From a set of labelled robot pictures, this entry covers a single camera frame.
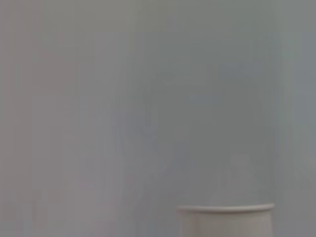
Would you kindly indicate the white paper cup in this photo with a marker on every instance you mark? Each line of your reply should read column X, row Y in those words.
column 225, row 222

